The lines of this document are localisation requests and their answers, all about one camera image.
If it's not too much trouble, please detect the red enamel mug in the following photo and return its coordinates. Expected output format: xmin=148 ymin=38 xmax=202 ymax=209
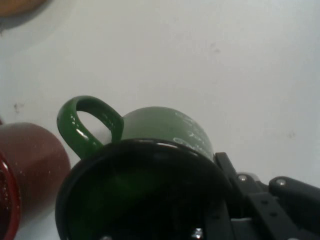
xmin=0 ymin=121 xmax=73 ymax=240

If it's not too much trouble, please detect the brown wooden mug tree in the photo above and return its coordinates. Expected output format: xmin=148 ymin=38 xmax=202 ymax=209
xmin=0 ymin=0 xmax=55 ymax=19

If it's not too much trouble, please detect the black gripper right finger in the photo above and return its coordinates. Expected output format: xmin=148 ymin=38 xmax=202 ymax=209
xmin=215 ymin=151 xmax=320 ymax=240

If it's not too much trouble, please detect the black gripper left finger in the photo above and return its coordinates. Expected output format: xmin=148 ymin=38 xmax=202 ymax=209
xmin=99 ymin=212 xmax=233 ymax=240

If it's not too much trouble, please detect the green enamel mug white print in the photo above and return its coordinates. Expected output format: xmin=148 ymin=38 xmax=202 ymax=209
xmin=54 ymin=95 xmax=235 ymax=240

